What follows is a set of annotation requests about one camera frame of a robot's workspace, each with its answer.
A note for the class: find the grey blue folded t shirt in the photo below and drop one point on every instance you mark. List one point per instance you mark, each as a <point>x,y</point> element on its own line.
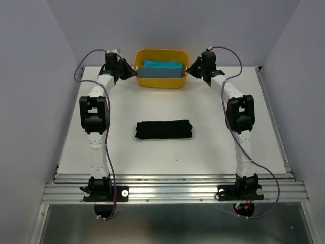
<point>160,72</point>

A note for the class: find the teal folded t shirt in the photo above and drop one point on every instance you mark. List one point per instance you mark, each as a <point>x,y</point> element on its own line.
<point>162,64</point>

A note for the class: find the aluminium front rail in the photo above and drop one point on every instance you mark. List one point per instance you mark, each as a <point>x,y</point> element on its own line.
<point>171,189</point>

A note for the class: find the right aluminium side rail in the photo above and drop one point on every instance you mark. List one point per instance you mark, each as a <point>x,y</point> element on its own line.
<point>279,140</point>

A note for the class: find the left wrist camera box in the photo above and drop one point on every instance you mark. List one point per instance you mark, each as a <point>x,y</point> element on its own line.
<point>117,50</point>

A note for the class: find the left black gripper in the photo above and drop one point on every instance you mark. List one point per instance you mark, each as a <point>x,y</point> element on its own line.
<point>130,72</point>

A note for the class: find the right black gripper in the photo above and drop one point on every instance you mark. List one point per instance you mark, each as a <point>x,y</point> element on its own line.
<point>191,69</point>

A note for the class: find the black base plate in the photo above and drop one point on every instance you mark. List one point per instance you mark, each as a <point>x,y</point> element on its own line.
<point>233,193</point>
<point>105,196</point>

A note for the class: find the yellow plastic basket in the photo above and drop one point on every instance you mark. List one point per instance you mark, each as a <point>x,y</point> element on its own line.
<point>162,55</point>

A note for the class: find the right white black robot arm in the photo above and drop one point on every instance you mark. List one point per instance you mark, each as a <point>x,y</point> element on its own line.
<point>239,118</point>

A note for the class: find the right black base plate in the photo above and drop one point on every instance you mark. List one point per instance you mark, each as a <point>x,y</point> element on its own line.
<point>233,193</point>

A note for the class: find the black t shirt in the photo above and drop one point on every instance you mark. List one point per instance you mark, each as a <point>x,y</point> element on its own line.
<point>177,129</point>

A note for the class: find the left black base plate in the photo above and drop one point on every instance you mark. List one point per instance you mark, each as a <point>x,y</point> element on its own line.
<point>105,196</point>

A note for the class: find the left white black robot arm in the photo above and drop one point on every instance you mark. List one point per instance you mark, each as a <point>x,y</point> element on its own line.
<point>95,120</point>

